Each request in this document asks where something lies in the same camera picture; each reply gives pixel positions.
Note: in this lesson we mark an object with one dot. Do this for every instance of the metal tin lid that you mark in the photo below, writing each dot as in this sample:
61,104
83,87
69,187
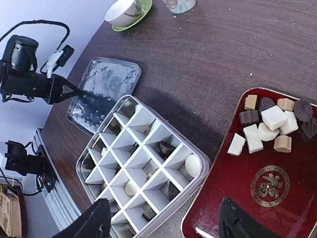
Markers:
103,83

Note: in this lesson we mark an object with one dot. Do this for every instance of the white compartment tin box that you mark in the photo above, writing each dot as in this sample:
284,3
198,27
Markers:
122,163

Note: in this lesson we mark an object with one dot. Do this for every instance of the white bowl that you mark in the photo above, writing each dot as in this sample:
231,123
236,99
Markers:
124,12

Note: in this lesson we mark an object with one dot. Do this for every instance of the dark chocolate in box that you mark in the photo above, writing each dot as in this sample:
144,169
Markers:
165,149

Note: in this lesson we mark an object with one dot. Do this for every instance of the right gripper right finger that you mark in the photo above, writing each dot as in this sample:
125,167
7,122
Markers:
234,222

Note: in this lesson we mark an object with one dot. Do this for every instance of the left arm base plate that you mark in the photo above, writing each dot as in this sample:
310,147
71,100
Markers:
50,177

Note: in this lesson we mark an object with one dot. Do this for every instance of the white rounded chocolate in box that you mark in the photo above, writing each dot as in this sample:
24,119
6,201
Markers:
193,165

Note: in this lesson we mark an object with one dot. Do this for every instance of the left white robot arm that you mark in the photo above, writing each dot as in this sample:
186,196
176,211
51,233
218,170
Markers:
17,158

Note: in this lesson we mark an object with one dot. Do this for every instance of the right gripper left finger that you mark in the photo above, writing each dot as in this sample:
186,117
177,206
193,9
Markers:
93,223

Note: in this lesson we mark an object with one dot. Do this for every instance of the coral pattern mug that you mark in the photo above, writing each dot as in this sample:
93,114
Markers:
179,6

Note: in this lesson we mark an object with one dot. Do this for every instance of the dark red chocolate tray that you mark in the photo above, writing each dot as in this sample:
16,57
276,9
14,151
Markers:
278,190

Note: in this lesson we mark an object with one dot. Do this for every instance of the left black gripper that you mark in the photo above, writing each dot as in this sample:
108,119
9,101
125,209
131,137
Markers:
24,86

